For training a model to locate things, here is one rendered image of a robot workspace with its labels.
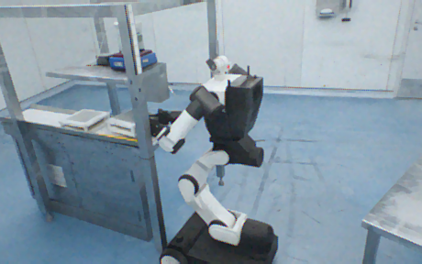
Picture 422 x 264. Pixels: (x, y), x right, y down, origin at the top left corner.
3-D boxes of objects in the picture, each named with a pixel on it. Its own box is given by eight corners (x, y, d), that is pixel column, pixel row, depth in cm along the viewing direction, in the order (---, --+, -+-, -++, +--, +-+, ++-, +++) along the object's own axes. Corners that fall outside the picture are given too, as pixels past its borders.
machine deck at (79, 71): (166, 69, 213) (165, 62, 211) (127, 86, 183) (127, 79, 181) (91, 63, 239) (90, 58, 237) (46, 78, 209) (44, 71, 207)
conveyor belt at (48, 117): (168, 137, 229) (167, 129, 227) (146, 153, 209) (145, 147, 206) (30, 114, 286) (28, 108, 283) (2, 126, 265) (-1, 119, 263)
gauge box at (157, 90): (170, 97, 221) (166, 67, 213) (161, 103, 213) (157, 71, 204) (142, 94, 230) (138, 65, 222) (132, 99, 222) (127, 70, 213)
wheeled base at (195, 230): (283, 242, 240) (284, 203, 225) (259, 302, 198) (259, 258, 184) (202, 219, 267) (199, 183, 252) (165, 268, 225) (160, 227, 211)
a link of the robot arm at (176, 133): (172, 159, 167) (202, 125, 162) (151, 142, 165) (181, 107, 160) (176, 151, 178) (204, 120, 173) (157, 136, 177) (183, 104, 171)
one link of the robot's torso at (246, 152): (264, 161, 196) (264, 133, 189) (257, 172, 186) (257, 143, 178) (220, 153, 208) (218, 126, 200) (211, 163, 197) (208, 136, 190)
